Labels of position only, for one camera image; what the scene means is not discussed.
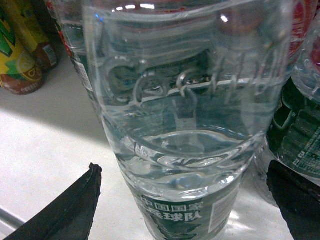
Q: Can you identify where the yellow lemon tea bottle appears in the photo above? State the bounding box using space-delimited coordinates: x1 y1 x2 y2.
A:
0 9 43 95

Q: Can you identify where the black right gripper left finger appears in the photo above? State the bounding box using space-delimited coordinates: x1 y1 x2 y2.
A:
6 163 102 240

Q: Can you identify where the right water bottle green label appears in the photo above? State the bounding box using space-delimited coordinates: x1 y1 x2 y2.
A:
253 0 320 206

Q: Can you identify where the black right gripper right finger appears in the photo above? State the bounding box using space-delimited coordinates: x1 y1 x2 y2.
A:
267 160 320 240

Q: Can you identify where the far left water bottle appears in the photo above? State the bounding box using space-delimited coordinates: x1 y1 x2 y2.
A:
44 0 103 125

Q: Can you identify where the clear water bottle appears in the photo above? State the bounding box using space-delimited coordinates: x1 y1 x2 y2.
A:
82 0 294 240

